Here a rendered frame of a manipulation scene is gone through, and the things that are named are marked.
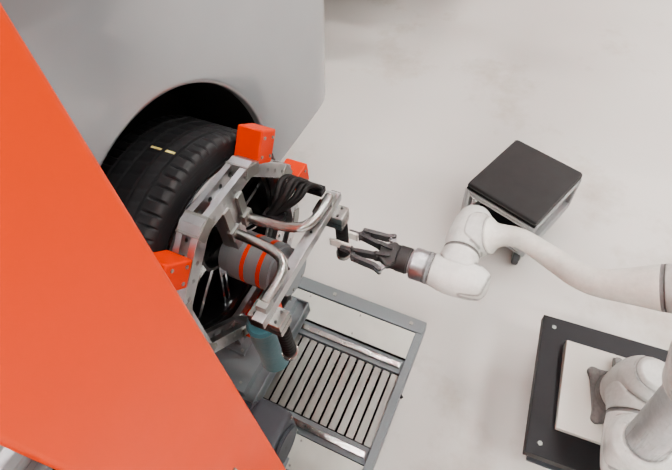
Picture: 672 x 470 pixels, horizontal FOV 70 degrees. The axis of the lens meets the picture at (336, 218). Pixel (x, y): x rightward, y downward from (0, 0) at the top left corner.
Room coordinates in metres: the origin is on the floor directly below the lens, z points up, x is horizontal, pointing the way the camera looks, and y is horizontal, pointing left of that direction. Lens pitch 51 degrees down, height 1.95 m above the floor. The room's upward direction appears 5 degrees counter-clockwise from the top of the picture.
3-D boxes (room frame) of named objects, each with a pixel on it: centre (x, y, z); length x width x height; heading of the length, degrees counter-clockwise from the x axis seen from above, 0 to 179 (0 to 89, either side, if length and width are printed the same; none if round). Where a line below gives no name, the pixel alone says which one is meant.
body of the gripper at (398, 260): (0.75, -0.15, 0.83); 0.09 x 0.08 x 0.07; 61
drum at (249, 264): (0.76, 0.21, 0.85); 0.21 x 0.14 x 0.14; 61
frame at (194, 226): (0.80, 0.27, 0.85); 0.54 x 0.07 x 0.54; 151
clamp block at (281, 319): (0.55, 0.18, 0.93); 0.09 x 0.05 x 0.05; 61
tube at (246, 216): (0.83, 0.12, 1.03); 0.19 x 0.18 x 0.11; 61
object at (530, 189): (1.45, -0.86, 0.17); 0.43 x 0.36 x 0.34; 131
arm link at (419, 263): (0.72, -0.22, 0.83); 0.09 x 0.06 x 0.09; 151
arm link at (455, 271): (0.68, -0.32, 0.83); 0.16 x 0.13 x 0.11; 61
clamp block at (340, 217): (0.85, 0.01, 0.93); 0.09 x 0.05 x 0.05; 61
